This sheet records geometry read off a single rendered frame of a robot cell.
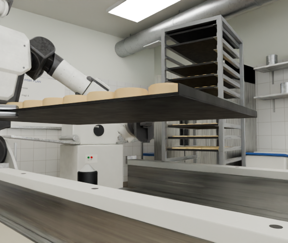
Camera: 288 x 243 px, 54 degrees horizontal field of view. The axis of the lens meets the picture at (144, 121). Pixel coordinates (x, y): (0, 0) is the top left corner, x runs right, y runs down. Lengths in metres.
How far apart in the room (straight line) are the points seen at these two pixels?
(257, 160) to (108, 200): 3.74
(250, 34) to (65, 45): 3.11
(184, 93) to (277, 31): 4.49
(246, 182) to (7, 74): 0.83
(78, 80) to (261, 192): 0.90
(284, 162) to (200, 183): 3.32
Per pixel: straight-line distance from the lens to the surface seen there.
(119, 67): 5.77
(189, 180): 0.54
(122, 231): 0.23
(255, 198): 0.48
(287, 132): 4.49
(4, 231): 0.43
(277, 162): 3.85
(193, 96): 0.36
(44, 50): 1.20
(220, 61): 2.07
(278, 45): 4.73
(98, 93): 0.43
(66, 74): 1.21
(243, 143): 2.58
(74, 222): 0.29
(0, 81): 1.04
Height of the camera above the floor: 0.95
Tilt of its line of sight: 4 degrees up
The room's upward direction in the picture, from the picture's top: straight up
